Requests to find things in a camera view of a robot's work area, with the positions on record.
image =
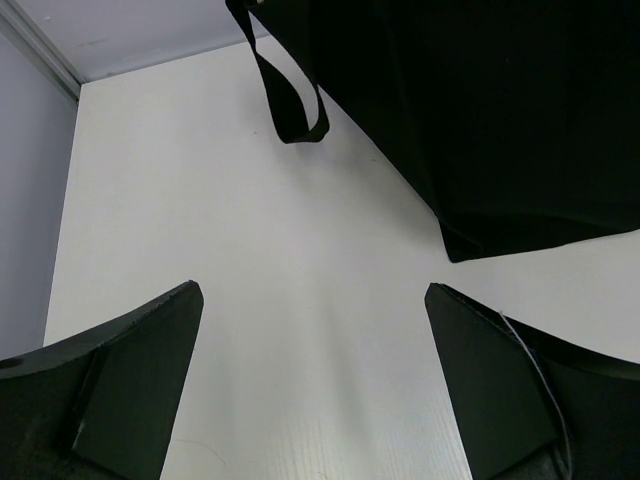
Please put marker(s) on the left aluminium frame post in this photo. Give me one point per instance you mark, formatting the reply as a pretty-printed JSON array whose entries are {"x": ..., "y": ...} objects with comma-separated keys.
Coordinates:
[{"x": 25, "y": 35}]

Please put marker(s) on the black canvas tote bag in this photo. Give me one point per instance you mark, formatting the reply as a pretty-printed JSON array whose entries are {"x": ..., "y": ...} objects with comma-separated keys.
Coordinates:
[{"x": 517, "y": 122}]

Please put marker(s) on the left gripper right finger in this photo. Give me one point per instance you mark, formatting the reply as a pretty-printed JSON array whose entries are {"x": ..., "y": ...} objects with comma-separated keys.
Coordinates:
[{"x": 529, "y": 405}]

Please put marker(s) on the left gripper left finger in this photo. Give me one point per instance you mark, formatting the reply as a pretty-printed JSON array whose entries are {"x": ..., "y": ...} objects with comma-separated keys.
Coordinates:
[{"x": 101, "y": 404}]

